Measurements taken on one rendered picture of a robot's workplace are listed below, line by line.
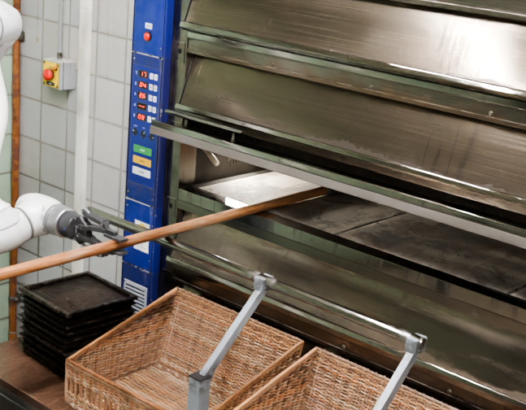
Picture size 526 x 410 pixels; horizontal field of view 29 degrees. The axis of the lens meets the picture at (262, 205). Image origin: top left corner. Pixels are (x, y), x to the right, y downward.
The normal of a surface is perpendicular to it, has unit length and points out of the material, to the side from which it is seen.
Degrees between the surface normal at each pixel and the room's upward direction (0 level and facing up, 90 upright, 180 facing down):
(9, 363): 0
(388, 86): 90
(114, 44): 90
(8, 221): 61
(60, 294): 0
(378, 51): 70
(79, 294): 0
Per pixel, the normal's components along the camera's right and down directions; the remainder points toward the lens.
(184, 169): 0.75, 0.25
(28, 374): 0.08, -0.95
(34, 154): -0.66, 0.17
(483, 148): -0.59, -0.17
